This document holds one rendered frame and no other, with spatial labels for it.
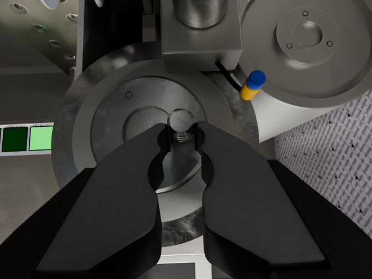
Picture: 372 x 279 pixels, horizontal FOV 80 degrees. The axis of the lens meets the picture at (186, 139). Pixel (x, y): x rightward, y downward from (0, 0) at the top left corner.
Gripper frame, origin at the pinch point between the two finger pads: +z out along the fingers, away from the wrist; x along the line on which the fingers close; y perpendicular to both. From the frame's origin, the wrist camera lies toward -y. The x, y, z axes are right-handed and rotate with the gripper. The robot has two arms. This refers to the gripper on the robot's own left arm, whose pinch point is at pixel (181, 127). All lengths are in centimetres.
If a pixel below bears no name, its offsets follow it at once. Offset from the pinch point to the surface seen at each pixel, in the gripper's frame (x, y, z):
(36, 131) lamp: -33, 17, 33
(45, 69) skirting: -158, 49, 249
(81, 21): -8.1, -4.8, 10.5
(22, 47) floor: -157, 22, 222
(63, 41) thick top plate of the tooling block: -21.6, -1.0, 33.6
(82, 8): -8.1, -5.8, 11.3
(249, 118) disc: 4.7, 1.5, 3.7
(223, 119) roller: 2.8, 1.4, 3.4
